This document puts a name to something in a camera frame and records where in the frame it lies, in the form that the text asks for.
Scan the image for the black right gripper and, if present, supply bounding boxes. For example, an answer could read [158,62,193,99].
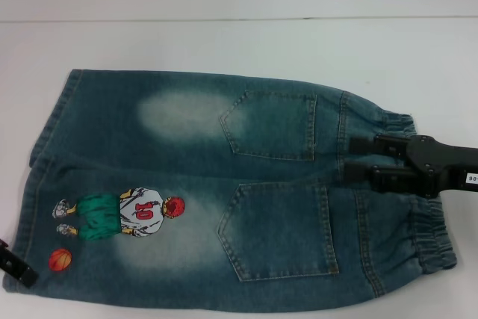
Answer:
[343,134,478,199]

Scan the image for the blue denim shorts with print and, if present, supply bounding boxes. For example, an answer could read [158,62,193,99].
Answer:
[1,68,459,303]

